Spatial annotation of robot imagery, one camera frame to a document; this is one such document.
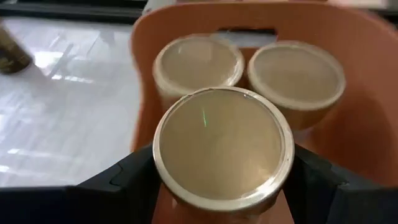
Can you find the clear plastic sheet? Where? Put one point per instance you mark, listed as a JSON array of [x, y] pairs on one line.
[[62, 124]]

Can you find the orange plastic bin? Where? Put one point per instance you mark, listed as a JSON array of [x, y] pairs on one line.
[[367, 93]]

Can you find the yellow lid spice jar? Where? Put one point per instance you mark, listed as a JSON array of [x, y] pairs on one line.
[[12, 56]]

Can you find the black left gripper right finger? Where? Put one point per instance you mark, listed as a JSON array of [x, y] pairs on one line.
[[342, 205]]

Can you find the beige lid spice jar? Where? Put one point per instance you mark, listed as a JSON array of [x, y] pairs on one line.
[[220, 143], [295, 74], [199, 62]]

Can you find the black metal table frame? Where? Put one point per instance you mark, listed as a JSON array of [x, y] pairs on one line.
[[62, 12]]

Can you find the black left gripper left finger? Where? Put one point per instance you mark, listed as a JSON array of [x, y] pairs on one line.
[[77, 205]]

